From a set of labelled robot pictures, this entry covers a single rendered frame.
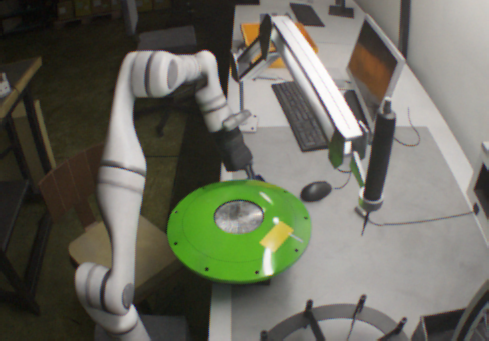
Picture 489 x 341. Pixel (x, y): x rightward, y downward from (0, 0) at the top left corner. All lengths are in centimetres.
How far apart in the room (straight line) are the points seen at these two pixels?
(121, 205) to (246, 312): 40
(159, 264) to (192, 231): 57
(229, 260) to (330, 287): 29
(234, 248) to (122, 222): 25
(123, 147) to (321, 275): 56
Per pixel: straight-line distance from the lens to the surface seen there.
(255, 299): 101
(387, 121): 65
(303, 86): 92
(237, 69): 137
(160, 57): 80
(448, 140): 165
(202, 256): 89
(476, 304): 53
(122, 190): 74
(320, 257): 109
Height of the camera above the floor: 175
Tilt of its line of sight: 37 degrees down
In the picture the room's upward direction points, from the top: 3 degrees counter-clockwise
